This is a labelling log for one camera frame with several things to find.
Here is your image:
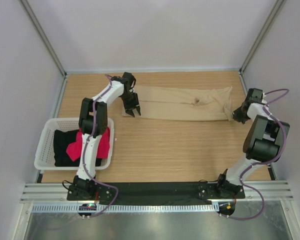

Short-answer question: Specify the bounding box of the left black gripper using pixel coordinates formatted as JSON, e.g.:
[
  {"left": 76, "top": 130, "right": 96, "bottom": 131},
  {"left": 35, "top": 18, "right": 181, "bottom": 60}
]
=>
[{"left": 120, "top": 92, "right": 140, "bottom": 117}]

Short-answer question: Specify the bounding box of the beige t shirt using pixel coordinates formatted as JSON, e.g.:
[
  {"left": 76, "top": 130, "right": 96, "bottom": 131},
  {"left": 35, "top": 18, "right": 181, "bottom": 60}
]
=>
[{"left": 134, "top": 86, "right": 233, "bottom": 122}]

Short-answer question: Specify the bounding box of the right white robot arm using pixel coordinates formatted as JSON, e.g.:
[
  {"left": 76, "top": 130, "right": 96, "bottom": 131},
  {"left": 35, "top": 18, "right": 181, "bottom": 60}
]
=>
[{"left": 215, "top": 103, "right": 290, "bottom": 198}]

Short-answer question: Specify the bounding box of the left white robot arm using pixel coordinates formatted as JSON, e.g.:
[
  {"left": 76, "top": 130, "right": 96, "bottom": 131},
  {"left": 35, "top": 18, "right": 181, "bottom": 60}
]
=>
[{"left": 67, "top": 72, "right": 141, "bottom": 201}]

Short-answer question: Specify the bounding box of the pink t shirt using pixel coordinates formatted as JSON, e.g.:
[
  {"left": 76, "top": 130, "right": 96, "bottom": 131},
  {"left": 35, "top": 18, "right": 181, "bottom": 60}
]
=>
[{"left": 66, "top": 127, "right": 111, "bottom": 162}]

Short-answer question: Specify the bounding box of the black t shirt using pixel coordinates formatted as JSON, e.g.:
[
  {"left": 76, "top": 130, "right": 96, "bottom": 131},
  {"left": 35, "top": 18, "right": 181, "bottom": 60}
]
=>
[{"left": 52, "top": 129, "right": 102, "bottom": 168}]

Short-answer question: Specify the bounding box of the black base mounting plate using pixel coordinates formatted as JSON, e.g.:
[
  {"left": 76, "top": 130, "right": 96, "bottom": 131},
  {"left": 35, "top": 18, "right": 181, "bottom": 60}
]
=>
[{"left": 66, "top": 181, "right": 246, "bottom": 206}]

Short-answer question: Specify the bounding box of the white plastic laundry basket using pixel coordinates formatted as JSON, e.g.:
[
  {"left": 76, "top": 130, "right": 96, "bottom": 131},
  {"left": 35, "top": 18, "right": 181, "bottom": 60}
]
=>
[{"left": 33, "top": 117, "right": 115, "bottom": 171}]

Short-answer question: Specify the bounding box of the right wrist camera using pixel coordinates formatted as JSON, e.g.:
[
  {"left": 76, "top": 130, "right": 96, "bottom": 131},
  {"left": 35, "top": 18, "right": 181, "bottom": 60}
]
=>
[{"left": 245, "top": 88, "right": 264, "bottom": 104}]

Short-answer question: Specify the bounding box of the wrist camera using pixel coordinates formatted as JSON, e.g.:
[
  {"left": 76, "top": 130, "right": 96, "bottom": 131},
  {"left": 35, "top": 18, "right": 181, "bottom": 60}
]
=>
[
  {"left": 122, "top": 72, "right": 137, "bottom": 90},
  {"left": 245, "top": 88, "right": 264, "bottom": 104}
]

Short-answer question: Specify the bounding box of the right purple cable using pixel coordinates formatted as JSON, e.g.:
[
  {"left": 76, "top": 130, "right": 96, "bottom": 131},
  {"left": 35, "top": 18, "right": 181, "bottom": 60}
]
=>
[{"left": 224, "top": 88, "right": 290, "bottom": 221}]

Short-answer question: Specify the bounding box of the purple cable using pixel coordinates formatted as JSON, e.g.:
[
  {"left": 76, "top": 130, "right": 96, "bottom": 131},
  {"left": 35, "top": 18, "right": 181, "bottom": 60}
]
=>
[
  {"left": 47, "top": 73, "right": 120, "bottom": 231},
  {"left": 224, "top": 88, "right": 290, "bottom": 221}
]

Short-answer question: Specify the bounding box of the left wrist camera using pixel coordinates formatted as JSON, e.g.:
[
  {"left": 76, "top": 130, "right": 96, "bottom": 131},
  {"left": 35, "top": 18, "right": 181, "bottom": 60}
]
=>
[{"left": 122, "top": 72, "right": 137, "bottom": 90}]

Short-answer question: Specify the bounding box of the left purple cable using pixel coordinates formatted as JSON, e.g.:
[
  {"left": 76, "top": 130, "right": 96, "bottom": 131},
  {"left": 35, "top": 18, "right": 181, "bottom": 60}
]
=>
[{"left": 47, "top": 73, "right": 120, "bottom": 231}]

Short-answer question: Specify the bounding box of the aluminium front rail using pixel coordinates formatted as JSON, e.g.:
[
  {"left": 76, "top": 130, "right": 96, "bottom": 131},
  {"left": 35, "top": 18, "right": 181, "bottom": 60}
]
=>
[{"left": 20, "top": 180, "right": 294, "bottom": 203}]

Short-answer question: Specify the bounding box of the left aluminium frame post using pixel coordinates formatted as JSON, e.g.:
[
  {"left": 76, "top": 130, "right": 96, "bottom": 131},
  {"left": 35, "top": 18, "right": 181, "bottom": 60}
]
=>
[{"left": 19, "top": 0, "right": 67, "bottom": 78}]

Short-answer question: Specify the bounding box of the aluminium frame post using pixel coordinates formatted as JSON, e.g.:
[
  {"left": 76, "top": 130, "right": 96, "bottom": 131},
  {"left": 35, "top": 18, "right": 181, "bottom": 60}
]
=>
[
  {"left": 19, "top": 0, "right": 67, "bottom": 78},
  {"left": 239, "top": 0, "right": 287, "bottom": 75}
]

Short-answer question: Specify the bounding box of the right aluminium frame post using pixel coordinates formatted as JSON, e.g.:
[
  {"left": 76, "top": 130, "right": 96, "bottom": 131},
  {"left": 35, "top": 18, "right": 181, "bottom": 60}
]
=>
[{"left": 239, "top": 0, "right": 287, "bottom": 75}]

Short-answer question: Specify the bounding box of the white slotted cable duct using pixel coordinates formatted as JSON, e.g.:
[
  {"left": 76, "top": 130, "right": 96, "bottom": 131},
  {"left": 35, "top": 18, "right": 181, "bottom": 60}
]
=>
[{"left": 31, "top": 202, "right": 219, "bottom": 214}]

